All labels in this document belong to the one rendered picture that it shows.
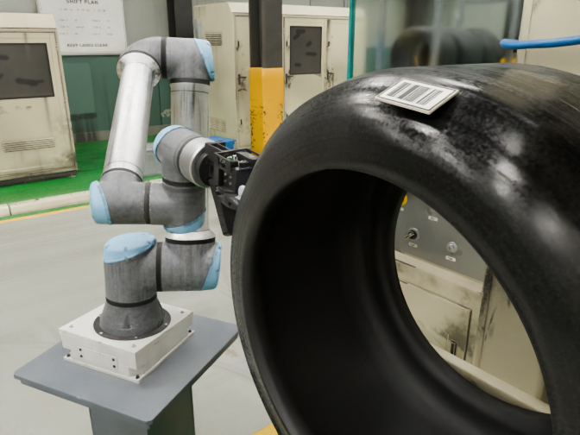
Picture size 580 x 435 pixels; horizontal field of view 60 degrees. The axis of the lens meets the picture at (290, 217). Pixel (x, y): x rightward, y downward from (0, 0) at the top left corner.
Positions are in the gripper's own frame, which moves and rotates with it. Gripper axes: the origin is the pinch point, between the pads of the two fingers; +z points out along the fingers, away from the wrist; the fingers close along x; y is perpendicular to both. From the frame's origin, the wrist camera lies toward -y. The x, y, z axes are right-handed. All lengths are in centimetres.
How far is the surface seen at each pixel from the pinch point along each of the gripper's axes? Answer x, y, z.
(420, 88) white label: -10.0, 26.8, 30.9
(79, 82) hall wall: 207, -121, -751
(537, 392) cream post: 29, -24, 37
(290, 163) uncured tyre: -12.8, 16.2, 17.5
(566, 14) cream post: 28, 34, 25
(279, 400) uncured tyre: -12.2, -18.4, 18.6
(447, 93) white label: -9.8, 26.9, 33.6
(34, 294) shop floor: 7, -154, -243
